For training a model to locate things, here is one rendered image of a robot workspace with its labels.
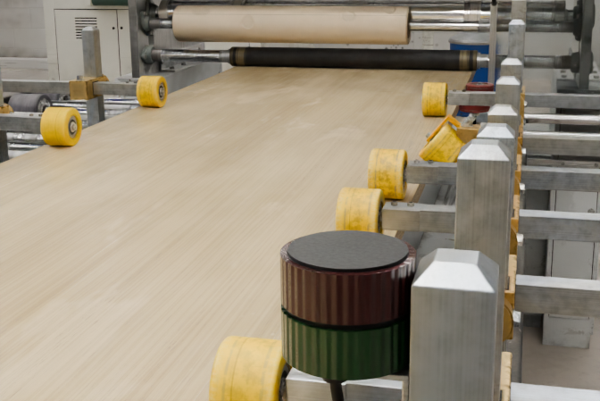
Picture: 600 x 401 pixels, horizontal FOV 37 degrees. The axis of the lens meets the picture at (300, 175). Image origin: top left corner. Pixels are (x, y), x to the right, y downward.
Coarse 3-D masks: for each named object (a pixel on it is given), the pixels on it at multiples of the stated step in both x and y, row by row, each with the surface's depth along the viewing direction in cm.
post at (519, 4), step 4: (512, 0) 226; (516, 0) 226; (520, 0) 226; (524, 0) 225; (512, 4) 226; (516, 4) 226; (520, 4) 226; (524, 4) 226; (512, 8) 226; (516, 8) 226; (520, 8) 226; (524, 8) 226; (512, 12) 227; (516, 12) 226; (520, 12) 226; (524, 12) 226; (512, 16) 227; (516, 16) 227; (520, 16) 226; (524, 16) 226; (524, 20) 226; (524, 36) 227; (524, 40) 229
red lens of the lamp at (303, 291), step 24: (288, 264) 39; (408, 264) 38; (288, 288) 39; (312, 288) 38; (336, 288) 37; (360, 288) 37; (384, 288) 38; (408, 288) 39; (312, 312) 38; (336, 312) 38; (360, 312) 38; (384, 312) 38
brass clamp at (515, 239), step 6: (516, 198) 120; (516, 204) 118; (516, 210) 115; (516, 216) 112; (516, 222) 112; (516, 228) 112; (516, 234) 111; (510, 240) 110; (516, 240) 110; (510, 246) 110; (516, 246) 110; (510, 252) 111; (516, 252) 112
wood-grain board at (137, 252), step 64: (128, 128) 208; (192, 128) 207; (256, 128) 206; (320, 128) 205; (384, 128) 204; (0, 192) 154; (64, 192) 153; (128, 192) 153; (192, 192) 152; (256, 192) 152; (320, 192) 151; (0, 256) 121; (64, 256) 121; (128, 256) 121; (192, 256) 120; (256, 256) 120; (0, 320) 101; (64, 320) 100; (128, 320) 100; (192, 320) 100; (256, 320) 100; (0, 384) 86; (64, 384) 85; (128, 384) 85; (192, 384) 85
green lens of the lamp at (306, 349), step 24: (288, 336) 40; (312, 336) 38; (336, 336) 38; (360, 336) 38; (384, 336) 38; (408, 336) 39; (288, 360) 40; (312, 360) 39; (336, 360) 38; (360, 360) 38; (384, 360) 38; (408, 360) 40
